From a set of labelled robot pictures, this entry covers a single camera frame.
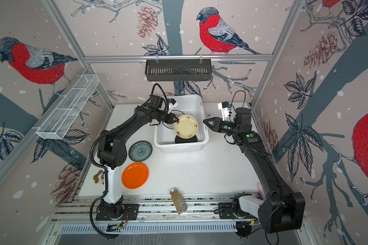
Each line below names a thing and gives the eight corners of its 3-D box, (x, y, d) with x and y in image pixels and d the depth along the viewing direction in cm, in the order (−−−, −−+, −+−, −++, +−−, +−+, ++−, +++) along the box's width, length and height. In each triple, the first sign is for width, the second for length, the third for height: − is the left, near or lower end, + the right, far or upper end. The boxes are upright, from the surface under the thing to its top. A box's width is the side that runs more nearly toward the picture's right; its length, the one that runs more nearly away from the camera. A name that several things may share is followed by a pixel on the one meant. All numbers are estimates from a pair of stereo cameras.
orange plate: (120, 188, 83) (118, 186, 79) (127, 165, 91) (125, 162, 88) (145, 188, 82) (144, 186, 79) (149, 165, 91) (148, 162, 88)
